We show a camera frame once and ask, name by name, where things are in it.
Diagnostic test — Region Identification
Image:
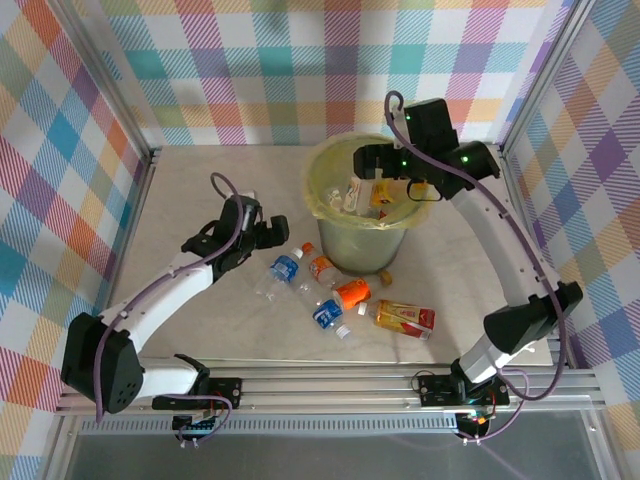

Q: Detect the clear blue label bottle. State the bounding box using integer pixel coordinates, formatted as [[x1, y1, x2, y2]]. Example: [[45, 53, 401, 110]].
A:
[[292, 277, 355, 342], [253, 246, 307, 303]]

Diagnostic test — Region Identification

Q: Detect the yellow cap yellow bottle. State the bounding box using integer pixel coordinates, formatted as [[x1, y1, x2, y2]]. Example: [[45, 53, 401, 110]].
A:
[[370, 180, 401, 209]]

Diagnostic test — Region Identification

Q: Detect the orange cap clear bottle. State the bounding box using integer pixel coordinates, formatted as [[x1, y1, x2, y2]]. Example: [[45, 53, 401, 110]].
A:
[[298, 241, 345, 291]]

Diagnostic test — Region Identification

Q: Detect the orange label plastic bottle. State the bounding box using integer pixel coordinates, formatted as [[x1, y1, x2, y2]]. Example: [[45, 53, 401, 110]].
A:
[[332, 277, 375, 310]]

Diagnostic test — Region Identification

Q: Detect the yellow red label bottle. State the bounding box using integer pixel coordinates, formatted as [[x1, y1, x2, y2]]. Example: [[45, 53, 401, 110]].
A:
[[355, 298, 437, 342]]

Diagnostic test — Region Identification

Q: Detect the green translucent trash bin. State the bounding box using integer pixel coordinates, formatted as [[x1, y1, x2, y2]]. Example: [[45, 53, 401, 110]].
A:
[[302, 130, 434, 234]]

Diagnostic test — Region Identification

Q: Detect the silver mesh waste bin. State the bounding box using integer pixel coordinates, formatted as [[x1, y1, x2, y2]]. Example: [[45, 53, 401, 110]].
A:
[[316, 214, 409, 276]]

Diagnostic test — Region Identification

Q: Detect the clear crushed plastic bottle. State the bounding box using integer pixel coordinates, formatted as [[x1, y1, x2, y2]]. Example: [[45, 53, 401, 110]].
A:
[[324, 184, 350, 209]]

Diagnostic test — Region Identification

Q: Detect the small controller circuit board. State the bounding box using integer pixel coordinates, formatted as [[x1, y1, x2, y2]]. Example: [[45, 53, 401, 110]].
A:
[[457, 407, 496, 439], [172, 412, 224, 444]]

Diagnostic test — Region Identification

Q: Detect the grey lower shelf panel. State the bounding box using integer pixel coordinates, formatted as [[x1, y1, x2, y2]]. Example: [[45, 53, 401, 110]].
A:
[[42, 412, 621, 480]]

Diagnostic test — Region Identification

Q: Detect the aluminium table edge rail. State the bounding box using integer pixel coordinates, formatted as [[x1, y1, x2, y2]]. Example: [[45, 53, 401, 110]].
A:
[[89, 147, 164, 376], [498, 147, 569, 374]]

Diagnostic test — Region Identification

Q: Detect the aluminium frame post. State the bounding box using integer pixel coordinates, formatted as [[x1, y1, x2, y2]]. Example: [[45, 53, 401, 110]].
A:
[[497, 0, 601, 156], [49, 0, 164, 166]]

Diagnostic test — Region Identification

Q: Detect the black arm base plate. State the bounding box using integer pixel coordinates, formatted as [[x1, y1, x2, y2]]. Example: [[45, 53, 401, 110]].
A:
[[417, 373, 454, 407], [212, 377, 245, 407]]

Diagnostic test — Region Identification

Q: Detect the wide aluminium base rail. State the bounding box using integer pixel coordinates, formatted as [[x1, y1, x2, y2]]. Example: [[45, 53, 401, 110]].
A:
[[55, 367, 606, 417]]

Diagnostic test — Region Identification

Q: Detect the slotted metal cable duct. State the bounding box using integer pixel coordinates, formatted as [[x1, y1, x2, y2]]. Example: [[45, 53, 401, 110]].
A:
[[79, 417, 460, 436]]

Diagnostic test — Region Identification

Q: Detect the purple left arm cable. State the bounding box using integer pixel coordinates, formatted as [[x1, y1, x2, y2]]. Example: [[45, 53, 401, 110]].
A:
[[93, 172, 251, 424]]

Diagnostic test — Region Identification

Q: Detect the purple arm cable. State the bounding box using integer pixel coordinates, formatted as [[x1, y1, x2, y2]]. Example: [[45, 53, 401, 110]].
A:
[[383, 89, 571, 444], [93, 172, 251, 424]]

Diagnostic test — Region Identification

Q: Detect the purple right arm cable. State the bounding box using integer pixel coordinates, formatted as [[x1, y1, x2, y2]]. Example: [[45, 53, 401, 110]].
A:
[[383, 89, 571, 444]]

